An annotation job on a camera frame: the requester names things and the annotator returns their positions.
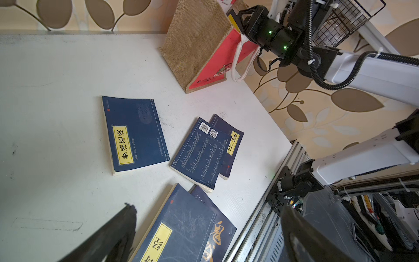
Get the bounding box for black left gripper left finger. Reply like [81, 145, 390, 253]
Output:
[61, 204, 137, 262]

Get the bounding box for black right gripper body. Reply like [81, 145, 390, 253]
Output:
[238, 5, 275, 51]

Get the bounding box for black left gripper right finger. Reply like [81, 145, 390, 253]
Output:
[281, 206, 353, 262]

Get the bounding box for red and burlap canvas bag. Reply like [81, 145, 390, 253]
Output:
[161, 1, 259, 93]

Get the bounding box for navy book yellow label front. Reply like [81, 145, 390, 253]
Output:
[129, 183, 216, 262]

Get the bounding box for dark book large white characters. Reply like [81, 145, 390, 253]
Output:
[190, 186, 237, 262]

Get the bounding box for navy book with yellow label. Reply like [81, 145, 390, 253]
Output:
[101, 96, 170, 176]

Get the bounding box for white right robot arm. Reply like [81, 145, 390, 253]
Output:
[237, 1, 419, 215]

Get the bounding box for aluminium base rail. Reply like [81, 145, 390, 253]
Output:
[225, 140, 310, 262]

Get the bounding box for black wire basket right wall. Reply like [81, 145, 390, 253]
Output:
[312, 1, 386, 48]

